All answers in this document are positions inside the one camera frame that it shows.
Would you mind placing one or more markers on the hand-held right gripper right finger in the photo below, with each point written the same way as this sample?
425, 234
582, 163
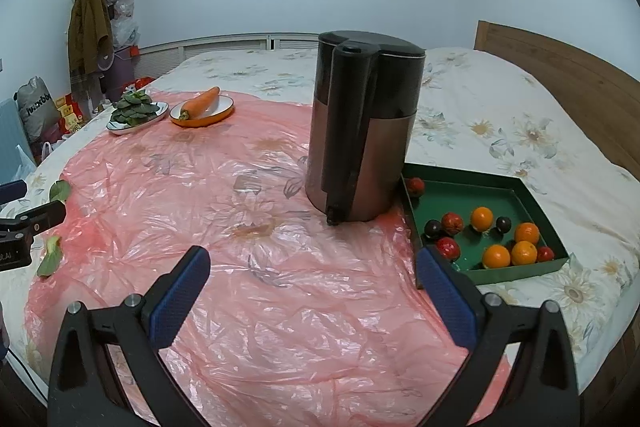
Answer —
447, 297

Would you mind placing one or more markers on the white slatted panel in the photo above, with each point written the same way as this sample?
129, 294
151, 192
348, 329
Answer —
225, 44

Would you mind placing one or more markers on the black and copper kettle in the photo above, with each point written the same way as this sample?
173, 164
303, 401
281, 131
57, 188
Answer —
380, 157

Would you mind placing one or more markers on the purple storage bin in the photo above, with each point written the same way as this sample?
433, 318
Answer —
122, 72

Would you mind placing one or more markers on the white plate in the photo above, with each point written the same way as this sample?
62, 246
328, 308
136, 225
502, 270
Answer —
120, 130

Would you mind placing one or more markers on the olive brown coat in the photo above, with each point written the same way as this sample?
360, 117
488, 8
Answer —
87, 22

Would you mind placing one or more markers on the light blue board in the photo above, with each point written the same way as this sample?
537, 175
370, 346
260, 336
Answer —
10, 132

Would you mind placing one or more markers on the orange bowl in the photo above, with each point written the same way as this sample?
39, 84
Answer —
220, 107

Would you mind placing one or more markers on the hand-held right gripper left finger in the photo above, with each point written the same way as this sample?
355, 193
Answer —
180, 297

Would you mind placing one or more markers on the dark purple plum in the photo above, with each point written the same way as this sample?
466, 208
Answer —
502, 224
433, 228

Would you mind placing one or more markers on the yellow and red boxes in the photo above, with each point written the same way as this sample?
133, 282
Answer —
67, 112

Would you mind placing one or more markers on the carrot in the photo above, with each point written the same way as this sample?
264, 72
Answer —
200, 102

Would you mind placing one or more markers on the wooden headboard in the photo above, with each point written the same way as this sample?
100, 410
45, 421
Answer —
550, 57

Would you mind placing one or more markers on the pile of leafy greens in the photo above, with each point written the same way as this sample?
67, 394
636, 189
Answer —
132, 109

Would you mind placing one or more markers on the clear plastic bags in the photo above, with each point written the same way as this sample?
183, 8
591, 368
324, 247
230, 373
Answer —
125, 22

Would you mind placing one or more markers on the bok choy leaf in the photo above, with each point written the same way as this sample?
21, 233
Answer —
60, 192
50, 257

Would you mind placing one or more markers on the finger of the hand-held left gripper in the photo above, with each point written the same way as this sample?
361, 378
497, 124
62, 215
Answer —
12, 191
45, 214

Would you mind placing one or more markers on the red bag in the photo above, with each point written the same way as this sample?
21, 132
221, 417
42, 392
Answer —
142, 83

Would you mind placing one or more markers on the grey printed bag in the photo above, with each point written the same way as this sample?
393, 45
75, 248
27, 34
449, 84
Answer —
35, 107

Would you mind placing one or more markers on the red apple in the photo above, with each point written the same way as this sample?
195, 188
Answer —
452, 223
415, 184
545, 253
447, 248

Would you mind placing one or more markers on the green tray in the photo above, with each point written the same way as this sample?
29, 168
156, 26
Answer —
465, 197

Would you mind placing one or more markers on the white plastic bag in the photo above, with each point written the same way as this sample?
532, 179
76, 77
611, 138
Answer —
25, 159
50, 147

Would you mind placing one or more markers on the small round white fan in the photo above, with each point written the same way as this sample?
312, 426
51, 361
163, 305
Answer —
105, 59

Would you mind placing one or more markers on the orange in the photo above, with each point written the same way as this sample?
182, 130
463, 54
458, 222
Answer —
481, 218
496, 256
527, 233
523, 253

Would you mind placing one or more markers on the pink plastic sheet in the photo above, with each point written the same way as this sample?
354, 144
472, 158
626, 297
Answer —
250, 332

